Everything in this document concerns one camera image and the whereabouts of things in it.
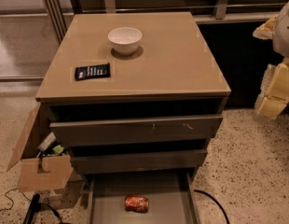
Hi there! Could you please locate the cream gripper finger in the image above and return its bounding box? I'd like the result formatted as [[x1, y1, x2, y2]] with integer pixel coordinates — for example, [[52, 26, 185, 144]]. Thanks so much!
[[256, 58, 289, 119], [253, 16, 277, 40]]

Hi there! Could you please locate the red coke can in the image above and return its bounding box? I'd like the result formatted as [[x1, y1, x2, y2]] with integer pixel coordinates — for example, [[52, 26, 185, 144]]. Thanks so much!
[[125, 195, 149, 213]]

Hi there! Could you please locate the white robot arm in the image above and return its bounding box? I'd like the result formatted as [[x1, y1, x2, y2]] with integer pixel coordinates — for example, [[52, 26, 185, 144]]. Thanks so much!
[[253, 1, 289, 120]]

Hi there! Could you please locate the middle grey drawer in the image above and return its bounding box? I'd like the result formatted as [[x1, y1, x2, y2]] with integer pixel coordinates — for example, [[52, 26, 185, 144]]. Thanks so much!
[[71, 149, 207, 175]]

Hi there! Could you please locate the tan drawer cabinet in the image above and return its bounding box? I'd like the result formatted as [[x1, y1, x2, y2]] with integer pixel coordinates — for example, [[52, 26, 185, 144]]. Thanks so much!
[[34, 11, 232, 185]]

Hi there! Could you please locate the bottom grey open drawer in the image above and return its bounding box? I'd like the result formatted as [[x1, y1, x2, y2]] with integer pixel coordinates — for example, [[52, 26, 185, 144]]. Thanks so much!
[[86, 170, 200, 224]]

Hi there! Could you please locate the top grey drawer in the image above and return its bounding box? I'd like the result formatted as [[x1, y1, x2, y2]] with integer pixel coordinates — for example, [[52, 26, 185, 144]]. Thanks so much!
[[50, 115, 223, 147]]

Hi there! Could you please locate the white ceramic bowl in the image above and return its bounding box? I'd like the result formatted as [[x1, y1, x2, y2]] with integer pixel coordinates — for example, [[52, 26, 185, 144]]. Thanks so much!
[[107, 27, 143, 55]]

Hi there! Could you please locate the dark blue snack packet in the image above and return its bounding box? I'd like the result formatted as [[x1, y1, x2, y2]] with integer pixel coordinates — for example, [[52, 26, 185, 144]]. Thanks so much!
[[75, 63, 111, 81]]

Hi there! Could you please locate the green packet in box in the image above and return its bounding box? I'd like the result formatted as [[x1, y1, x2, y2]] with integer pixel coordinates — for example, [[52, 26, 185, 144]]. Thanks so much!
[[52, 145, 64, 155]]

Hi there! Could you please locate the white packet in box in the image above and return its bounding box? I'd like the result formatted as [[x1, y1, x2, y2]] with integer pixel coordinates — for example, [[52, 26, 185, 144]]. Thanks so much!
[[38, 133, 56, 152]]

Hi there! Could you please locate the brown cardboard box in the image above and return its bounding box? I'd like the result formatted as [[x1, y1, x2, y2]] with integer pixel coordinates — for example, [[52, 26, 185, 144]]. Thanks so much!
[[7, 104, 73, 192]]

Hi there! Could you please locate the black device on floor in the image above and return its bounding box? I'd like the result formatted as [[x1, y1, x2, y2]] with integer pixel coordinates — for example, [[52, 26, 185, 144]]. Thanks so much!
[[22, 193, 41, 224]]

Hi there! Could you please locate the metal window frame railing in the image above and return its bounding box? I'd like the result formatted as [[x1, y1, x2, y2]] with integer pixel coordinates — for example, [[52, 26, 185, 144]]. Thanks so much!
[[43, 0, 288, 40]]

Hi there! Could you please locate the black cable right floor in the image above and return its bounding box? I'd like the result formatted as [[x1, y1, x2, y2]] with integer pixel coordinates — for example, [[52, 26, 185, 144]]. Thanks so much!
[[193, 189, 230, 224]]

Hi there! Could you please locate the thin black wire left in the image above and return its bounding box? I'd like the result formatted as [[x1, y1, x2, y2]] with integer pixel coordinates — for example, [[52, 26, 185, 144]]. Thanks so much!
[[0, 188, 32, 213]]

